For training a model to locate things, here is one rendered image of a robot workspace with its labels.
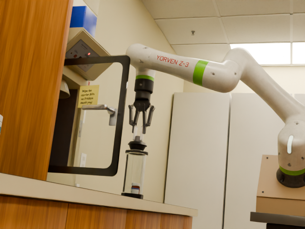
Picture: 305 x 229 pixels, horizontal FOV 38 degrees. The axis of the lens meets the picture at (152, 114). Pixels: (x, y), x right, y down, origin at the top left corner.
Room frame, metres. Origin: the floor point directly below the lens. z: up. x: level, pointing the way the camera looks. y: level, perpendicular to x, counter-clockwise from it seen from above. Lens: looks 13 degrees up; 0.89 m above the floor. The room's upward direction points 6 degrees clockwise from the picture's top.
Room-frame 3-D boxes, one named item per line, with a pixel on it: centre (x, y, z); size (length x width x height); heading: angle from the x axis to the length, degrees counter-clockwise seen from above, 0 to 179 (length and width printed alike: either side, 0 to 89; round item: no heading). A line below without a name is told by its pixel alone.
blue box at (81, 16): (1.53, 0.31, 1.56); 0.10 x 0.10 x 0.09; 72
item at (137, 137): (2.04, 0.06, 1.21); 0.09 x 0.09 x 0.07
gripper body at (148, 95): (2.04, 0.06, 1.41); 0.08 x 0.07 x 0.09; 72
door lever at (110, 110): (1.36, 0.18, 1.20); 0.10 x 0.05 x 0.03; 64
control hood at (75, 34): (1.62, 0.28, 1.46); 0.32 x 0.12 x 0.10; 162
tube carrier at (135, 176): (2.04, 0.06, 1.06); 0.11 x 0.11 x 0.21
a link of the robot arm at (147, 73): (2.04, 0.06, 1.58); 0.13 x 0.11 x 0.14; 160
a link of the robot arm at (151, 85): (2.05, 0.05, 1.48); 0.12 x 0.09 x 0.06; 162
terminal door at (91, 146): (1.42, 0.23, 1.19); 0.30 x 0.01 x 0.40; 64
